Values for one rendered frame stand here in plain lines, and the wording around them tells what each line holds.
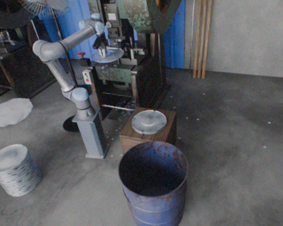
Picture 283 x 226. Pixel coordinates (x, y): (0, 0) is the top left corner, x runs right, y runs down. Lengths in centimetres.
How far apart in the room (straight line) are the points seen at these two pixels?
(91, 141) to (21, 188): 65
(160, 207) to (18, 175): 116
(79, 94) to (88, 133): 37
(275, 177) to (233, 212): 48
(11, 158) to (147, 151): 109
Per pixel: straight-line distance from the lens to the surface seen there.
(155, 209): 136
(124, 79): 216
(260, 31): 319
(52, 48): 161
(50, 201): 202
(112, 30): 217
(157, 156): 160
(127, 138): 178
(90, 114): 186
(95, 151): 210
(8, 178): 202
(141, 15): 171
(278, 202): 194
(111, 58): 202
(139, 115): 191
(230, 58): 332
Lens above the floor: 153
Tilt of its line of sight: 37 degrees down
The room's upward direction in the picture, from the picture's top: 7 degrees counter-clockwise
